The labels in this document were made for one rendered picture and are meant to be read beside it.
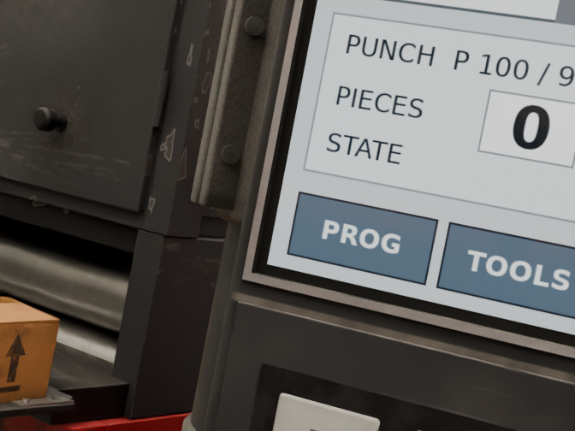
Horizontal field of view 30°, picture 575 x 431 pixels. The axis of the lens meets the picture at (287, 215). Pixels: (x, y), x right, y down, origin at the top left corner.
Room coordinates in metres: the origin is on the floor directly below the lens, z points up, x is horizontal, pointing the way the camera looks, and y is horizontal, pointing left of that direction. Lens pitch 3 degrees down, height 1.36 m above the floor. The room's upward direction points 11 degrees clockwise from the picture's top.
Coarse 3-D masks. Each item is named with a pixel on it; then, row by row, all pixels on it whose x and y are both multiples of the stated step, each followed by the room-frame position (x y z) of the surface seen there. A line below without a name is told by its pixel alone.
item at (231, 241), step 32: (256, 0) 0.51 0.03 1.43; (224, 32) 0.53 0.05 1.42; (256, 32) 0.51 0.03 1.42; (224, 64) 0.52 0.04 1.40; (256, 64) 0.52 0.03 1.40; (224, 96) 0.51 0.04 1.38; (256, 96) 0.52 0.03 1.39; (224, 128) 0.51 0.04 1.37; (256, 128) 0.51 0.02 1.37; (224, 160) 0.51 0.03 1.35; (192, 192) 0.53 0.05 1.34; (224, 192) 0.52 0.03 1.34; (224, 256) 0.54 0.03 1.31; (224, 288) 0.53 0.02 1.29; (192, 416) 0.54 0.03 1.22
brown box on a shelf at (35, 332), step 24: (0, 312) 1.35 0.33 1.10; (24, 312) 1.38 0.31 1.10; (0, 336) 1.30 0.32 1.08; (24, 336) 1.34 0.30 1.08; (48, 336) 1.38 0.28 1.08; (0, 360) 1.31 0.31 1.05; (24, 360) 1.35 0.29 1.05; (48, 360) 1.39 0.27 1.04; (0, 384) 1.31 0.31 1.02; (24, 384) 1.35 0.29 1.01; (0, 408) 1.31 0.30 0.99; (24, 408) 1.33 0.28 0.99; (48, 408) 1.36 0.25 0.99; (72, 408) 1.39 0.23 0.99
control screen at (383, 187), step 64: (320, 0) 0.38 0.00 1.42; (384, 0) 0.38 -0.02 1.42; (448, 0) 0.37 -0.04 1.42; (512, 0) 0.36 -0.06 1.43; (320, 64) 0.38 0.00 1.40; (384, 64) 0.37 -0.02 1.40; (448, 64) 0.37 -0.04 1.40; (512, 64) 0.36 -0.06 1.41; (320, 128) 0.38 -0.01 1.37; (384, 128) 0.37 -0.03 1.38; (448, 128) 0.36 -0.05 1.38; (320, 192) 0.38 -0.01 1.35; (384, 192) 0.37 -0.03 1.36; (448, 192) 0.36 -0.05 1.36; (512, 192) 0.36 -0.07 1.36; (320, 256) 0.38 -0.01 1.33; (384, 256) 0.37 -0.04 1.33; (448, 256) 0.36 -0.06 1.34; (512, 256) 0.35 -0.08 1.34; (512, 320) 0.35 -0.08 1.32
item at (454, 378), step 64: (256, 192) 0.39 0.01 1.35; (256, 256) 0.38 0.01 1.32; (256, 320) 0.38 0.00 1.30; (320, 320) 0.37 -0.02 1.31; (384, 320) 0.37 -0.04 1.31; (448, 320) 0.36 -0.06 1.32; (256, 384) 0.38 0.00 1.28; (320, 384) 0.37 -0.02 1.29; (384, 384) 0.36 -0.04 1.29; (448, 384) 0.36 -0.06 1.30; (512, 384) 0.35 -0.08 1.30
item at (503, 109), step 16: (496, 96) 0.36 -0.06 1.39; (512, 96) 0.36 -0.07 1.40; (528, 96) 0.36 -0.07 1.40; (496, 112) 0.36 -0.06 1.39; (512, 112) 0.36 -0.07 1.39; (528, 112) 0.36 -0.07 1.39; (544, 112) 0.35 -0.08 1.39; (560, 112) 0.35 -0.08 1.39; (496, 128) 0.36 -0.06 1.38; (512, 128) 0.36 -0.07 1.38; (528, 128) 0.36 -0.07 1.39; (544, 128) 0.35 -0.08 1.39; (560, 128) 0.35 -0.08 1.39; (480, 144) 0.36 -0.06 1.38; (496, 144) 0.36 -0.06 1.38; (512, 144) 0.36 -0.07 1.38; (528, 144) 0.36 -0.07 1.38; (544, 144) 0.35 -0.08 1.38; (560, 144) 0.35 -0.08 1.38; (528, 160) 0.35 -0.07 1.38; (544, 160) 0.35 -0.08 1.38; (560, 160) 0.35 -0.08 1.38
